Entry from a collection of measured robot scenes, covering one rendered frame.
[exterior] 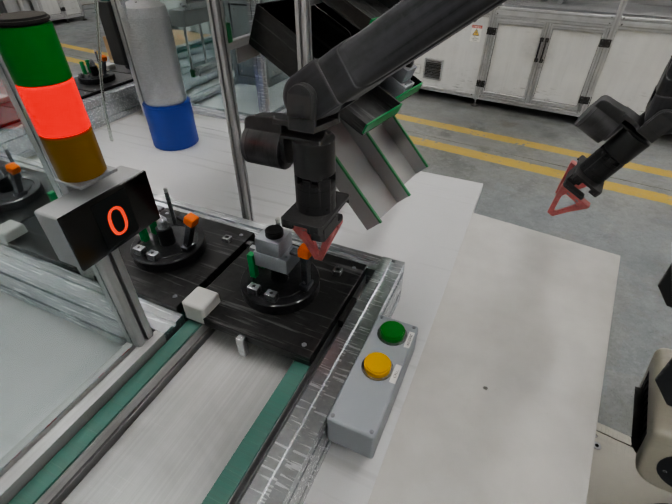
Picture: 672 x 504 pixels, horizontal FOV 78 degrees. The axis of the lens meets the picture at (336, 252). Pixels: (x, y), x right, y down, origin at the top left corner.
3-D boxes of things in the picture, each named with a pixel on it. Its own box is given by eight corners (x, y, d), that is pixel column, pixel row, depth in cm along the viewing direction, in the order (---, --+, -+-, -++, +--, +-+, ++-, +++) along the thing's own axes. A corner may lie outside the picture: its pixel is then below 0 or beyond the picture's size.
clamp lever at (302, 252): (313, 280, 71) (313, 245, 66) (308, 287, 70) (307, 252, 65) (295, 273, 72) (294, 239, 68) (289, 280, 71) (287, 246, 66)
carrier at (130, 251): (255, 239, 89) (248, 188, 81) (178, 315, 71) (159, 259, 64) (168, 214, 96) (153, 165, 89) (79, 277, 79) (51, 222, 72)
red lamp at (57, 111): (101, 124, 44) (84, 77, 41) (60, 142, 41) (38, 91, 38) (69, 117, 46) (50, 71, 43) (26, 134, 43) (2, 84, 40)
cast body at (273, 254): (300, 260, 71) (298, 226, 67) (287, 275, 68) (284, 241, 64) (259, 247, 74) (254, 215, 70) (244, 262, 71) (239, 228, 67)
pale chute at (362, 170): (397, 202, 93) (411, 194, 90) (366, 230, 85) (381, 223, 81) (324, 97, 90) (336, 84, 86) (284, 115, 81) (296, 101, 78)
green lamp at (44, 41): (84, 76, 41) (64, 20, 38) (37, 90, 38) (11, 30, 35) (49, 70, 43) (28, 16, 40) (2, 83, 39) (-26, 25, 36)
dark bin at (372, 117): (397, 114, 82) (415, 81, 76) (362, 136, 73) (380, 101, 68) (292, 32, 85) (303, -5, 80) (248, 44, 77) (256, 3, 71)
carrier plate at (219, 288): (367, 272, 80) (367, 264, 79) (310, 367, 63) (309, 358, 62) (261, 241, 88) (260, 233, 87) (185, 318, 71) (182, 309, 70)
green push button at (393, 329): (407, 332, 68) (408, 324, 67) (399, 350, 65) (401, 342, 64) (384, 325, 69) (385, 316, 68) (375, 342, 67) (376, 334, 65)
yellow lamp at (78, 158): (117, 167, 48) (102, 125, 45) (79, 186, 44) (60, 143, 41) (86, 159, 49) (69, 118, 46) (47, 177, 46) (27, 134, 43)
